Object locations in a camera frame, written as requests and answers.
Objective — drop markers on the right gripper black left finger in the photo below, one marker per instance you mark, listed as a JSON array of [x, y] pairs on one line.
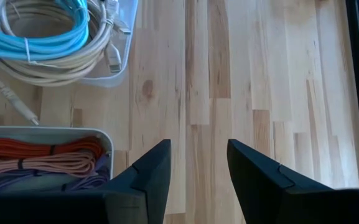
[[151, 186]]

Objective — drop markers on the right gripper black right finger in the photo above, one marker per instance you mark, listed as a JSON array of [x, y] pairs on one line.
[[260, 193]]

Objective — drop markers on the white plastic bin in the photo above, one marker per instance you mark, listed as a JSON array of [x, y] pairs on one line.
[[42, 131]]

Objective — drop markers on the clear plastic bin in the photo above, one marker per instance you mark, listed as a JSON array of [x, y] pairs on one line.
[[126, 46]]

